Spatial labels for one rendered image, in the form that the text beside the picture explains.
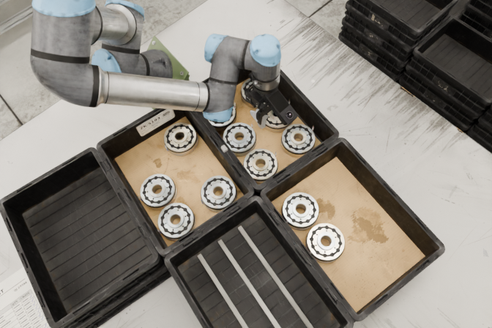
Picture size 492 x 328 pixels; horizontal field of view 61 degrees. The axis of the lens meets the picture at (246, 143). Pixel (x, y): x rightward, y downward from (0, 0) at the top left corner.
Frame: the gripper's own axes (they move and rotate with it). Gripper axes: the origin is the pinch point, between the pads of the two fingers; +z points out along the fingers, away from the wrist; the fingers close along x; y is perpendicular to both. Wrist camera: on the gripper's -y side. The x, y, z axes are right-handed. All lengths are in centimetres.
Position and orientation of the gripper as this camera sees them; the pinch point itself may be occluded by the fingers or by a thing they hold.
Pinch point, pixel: (270, 121)
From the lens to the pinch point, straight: 131.3
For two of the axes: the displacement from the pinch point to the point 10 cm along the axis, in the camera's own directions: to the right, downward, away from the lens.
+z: 0.4, 4.5, 8.9
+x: -7.4, 6.2, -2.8
